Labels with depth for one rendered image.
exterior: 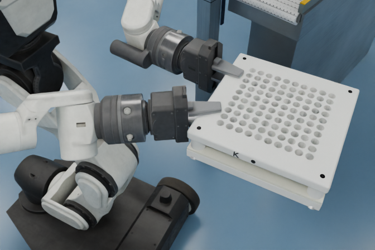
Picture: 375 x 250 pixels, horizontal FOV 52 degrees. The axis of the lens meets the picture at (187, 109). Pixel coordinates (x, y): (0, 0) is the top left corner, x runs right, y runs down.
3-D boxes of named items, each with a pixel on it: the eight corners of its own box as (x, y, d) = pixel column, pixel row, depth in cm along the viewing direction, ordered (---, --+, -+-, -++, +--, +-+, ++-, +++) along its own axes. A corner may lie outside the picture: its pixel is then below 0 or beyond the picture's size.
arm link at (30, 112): (97, 89, 68) (16, 97, 60) (102, 139, 69) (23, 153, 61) (83, 88, 73) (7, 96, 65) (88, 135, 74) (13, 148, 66)
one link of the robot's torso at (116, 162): (91, 202, 120) (-18, 85, 101) (123, 161, 130) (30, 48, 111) (122, 204, 109) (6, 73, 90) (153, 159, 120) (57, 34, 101)
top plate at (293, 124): (186, 138, 67) (186, 130, 66) (239, 59, 82) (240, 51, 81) (326, 195, 60) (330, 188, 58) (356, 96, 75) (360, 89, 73)
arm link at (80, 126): (116, 96, 65) (47, 101, 64) (121, 158, 66) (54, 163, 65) (123, 91, 76) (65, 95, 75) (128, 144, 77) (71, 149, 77)
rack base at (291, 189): (186, 155, 71) (186, 147, 69) (236, 77, 86) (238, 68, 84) (318, 211, 63) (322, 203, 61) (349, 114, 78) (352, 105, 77)
